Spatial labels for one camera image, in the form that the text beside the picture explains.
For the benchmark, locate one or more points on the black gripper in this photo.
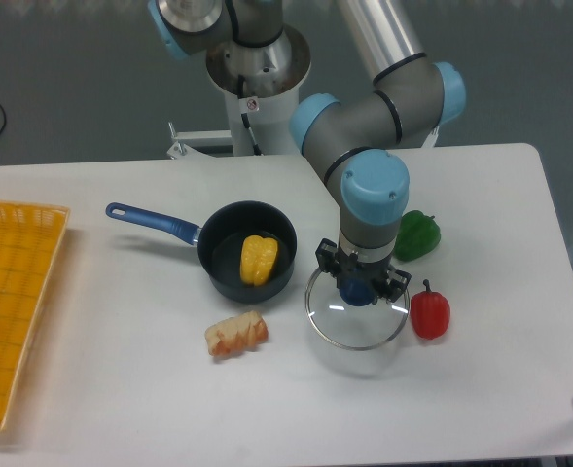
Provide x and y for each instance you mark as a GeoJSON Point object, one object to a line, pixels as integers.
{"type": "Point", "coordinates": [360, 269]}

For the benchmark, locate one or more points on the glass lid with blue knob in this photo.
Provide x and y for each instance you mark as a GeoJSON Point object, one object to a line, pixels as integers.
{"type": "Point", "coordinates": [352, 327]}

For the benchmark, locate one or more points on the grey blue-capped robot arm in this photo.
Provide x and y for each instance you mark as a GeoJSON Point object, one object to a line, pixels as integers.
{"type": "Point", "coordinates": [370, 186]}

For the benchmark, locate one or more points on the green bell pepper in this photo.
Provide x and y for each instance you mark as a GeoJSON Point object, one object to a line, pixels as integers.
{"type": "Point", "coordinates": [419, 234]}

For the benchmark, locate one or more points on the red bell pepper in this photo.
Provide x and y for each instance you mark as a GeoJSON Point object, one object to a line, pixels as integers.
{"type": "Point", "coordinates": [430, 313]}

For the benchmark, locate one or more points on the yellow bell pepper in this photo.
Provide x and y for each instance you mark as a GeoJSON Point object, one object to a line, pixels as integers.
{"type": "Point", "coordinates": [257, 260]}

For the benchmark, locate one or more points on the toy bread roll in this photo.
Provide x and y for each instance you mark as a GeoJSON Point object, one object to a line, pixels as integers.
{"type": "Point", "coordinates": [236, 334]}

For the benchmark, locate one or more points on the yellow plastic basket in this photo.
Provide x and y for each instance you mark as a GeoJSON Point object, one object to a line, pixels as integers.
{"type": "Point", "coordinates": [31, 235]}

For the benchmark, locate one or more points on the dark pot with blue handle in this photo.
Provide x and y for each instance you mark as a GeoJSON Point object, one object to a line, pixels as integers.
{"type": "Point", "coordinates": [219, 242]}

